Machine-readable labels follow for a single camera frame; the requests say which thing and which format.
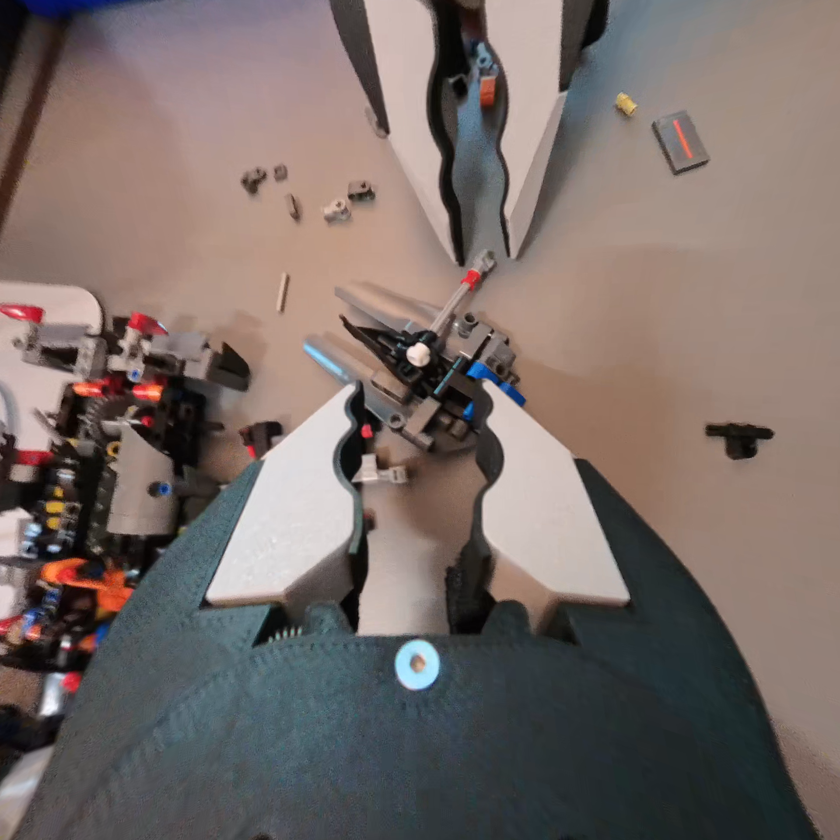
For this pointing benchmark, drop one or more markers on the small dark lego bar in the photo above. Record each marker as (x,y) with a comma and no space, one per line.
(293,205)

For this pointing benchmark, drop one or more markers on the black T-shaped lego pin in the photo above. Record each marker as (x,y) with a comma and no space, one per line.
(738,438)

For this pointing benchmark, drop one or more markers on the grey black lego subassembly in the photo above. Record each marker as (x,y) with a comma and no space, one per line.
(453,367)

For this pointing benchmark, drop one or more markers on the dark grey lego liftarm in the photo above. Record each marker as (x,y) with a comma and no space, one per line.
(253,178)

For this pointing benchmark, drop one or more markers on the black grey lego module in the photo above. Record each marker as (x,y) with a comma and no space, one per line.
(262,433)

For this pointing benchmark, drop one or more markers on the light grey lego axle connector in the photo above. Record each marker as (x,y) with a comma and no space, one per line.
(337,210)

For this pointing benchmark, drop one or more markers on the dark tile with orange stripe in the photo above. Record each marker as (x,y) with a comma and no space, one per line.
(681,141)

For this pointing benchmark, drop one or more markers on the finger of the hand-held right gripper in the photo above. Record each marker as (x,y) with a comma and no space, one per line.
(535,98)
(407,98)

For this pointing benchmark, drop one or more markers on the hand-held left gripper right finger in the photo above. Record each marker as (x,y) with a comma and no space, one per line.
(551,531)

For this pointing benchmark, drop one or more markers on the light grey lego axle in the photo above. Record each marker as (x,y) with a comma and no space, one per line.
(282,292)

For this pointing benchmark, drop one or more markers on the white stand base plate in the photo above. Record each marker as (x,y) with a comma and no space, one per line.
(52,302)

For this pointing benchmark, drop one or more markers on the orange lego piece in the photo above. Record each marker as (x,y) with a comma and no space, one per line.
(487,92)

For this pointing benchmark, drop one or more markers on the small tan lego pin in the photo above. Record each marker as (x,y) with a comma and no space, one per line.
(627,103)

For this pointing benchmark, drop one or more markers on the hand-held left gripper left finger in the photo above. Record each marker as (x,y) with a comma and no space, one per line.
(289,525)

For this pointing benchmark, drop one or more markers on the black square lego piece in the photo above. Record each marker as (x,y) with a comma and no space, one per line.
(457,84)

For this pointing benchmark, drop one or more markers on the metal axle with red bush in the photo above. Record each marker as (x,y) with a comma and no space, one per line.
(453,305)

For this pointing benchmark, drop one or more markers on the small light grey lego connector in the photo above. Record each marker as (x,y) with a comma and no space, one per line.
(484,60)

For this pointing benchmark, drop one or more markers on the partly built lego car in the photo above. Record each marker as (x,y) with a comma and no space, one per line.
(138,492)

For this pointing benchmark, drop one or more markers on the dark grey lego axle connector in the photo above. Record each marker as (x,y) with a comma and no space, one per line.
(361,190)

